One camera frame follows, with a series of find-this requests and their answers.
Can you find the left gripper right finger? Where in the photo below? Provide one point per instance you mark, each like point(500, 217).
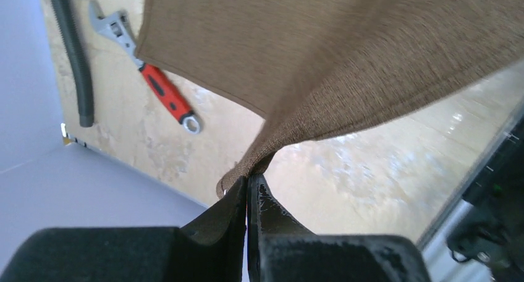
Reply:
point(280, 248)

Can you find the red handled adjustable wrench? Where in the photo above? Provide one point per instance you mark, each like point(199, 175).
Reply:
point(116, 28)

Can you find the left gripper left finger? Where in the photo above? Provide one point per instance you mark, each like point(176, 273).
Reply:
point(209, 248)

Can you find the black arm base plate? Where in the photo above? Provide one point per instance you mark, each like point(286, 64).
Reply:
point(491, 233)

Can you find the brown cloth napkin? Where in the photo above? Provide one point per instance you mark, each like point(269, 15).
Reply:
point(316, 69)

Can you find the aluminium frame rail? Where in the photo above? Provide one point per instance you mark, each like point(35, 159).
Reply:
point(433, 243)

